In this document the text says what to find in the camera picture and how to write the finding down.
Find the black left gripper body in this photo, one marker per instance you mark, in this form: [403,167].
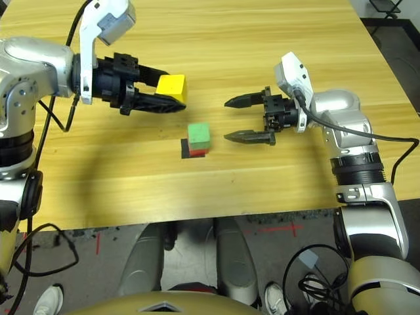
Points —
[115,82]

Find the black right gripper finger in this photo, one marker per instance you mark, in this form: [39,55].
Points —
[249,137]
[244,101]

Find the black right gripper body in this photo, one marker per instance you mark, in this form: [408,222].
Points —
[280,113]

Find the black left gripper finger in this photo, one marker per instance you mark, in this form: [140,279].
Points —
[157,104]
[147,75]

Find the yellow wooden block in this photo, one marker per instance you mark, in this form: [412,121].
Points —
[170,87]

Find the green wooden block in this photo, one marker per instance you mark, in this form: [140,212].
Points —
[198,134]

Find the red wooden block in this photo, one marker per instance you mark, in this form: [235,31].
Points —
[198,152]

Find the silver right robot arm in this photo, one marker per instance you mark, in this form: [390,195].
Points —
[344,108]

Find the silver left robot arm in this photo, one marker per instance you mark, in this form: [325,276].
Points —
[33,65]

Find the black square pad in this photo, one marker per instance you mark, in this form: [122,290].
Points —
[184,149]

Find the red tape cross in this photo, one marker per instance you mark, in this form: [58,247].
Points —
[293,228]

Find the grey right robot leg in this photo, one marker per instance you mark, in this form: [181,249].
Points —
[234,259]

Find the grey robot leg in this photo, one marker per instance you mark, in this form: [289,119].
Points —
[141,262]
[234,259]

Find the black folding chair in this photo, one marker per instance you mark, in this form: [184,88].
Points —
[385,5]

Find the red tape strip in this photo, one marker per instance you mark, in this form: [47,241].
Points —
[98,244]

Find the grey left robot leg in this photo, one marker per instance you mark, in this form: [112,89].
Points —
[141,262]

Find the white sneaker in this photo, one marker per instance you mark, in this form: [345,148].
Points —
[275,298]
[49,300]

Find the gold robot torso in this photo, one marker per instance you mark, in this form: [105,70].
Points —
[115,306]

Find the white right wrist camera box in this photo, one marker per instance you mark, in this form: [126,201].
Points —
[292,72]

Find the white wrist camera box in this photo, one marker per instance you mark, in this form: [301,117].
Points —
[88,33]
[292,72]

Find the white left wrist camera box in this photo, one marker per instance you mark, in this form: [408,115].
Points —
[88,33]

